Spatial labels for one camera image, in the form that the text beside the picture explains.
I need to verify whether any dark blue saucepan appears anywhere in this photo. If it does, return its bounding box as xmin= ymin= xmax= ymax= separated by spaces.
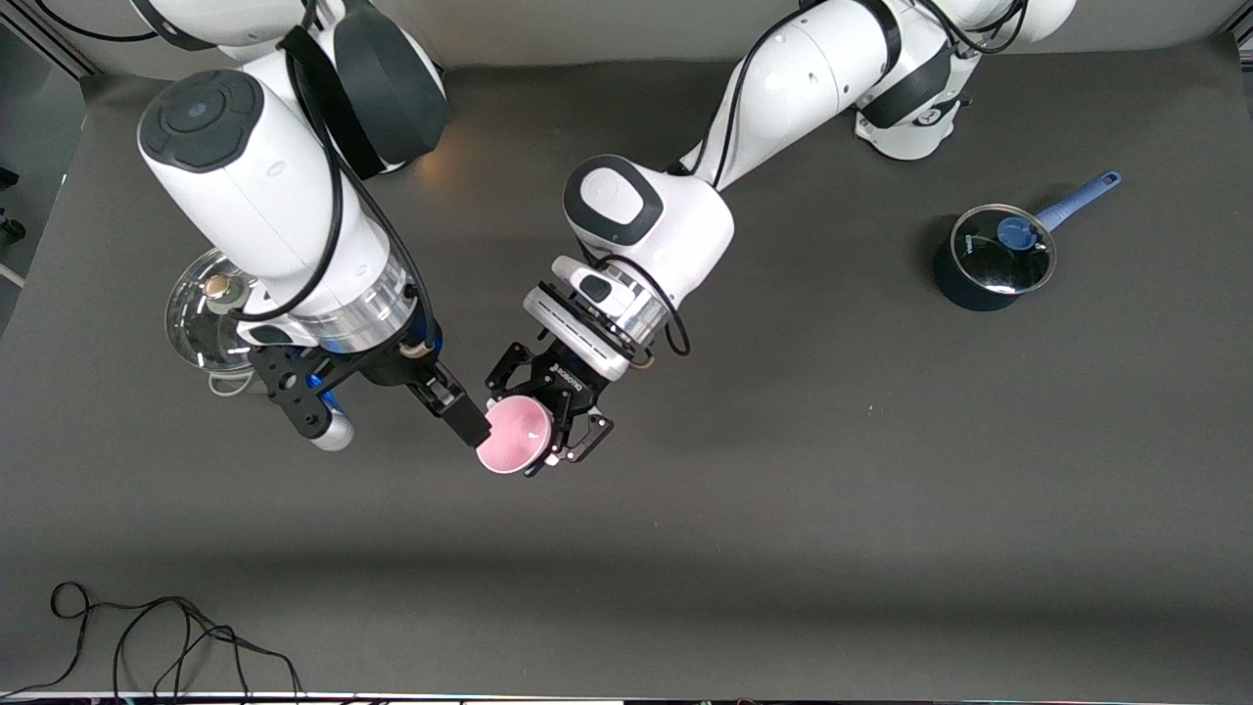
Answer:
xmin=932 ymin=171 xmax=1124 ymax=312

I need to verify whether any aluminium frame rail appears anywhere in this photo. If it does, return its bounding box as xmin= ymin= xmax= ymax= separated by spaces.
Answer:
xmin=10 ymin=0 xmax=99 ymax=79

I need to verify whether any thin black loose cable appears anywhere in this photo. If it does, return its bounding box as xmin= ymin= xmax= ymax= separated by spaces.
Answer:
xmin=0 ymin=582 xmax=304 ymax=701

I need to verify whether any glass lid with gold knob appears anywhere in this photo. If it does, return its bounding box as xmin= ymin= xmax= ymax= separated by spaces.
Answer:
xmin=164 ymin=247 xmax=270 ymax=373

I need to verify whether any glass lid with blue knob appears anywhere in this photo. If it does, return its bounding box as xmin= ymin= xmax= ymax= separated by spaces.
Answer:
xmin=950 ymin=204 xmax=1058 ymax=295

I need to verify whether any black left arm wrist cable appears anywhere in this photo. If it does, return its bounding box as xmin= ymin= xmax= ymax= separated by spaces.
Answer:
xmin=597 ymin=0 xmax=1029 ymax=358

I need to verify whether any black right arm wrist cable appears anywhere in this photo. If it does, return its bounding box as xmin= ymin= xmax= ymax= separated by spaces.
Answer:
xmin=235 ymin=0 xmax=441 ymax=353

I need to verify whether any pink cup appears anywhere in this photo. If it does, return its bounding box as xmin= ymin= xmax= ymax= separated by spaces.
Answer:
xmin=476 ymin=397 xmax=554 ymax=476

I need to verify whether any black arm wrist cable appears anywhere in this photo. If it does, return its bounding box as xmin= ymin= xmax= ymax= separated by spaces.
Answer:
xmin=235 ymin=0 xmax=441 ymax=353
xmin=597 ymin=0 xmax=1029 ymax=358

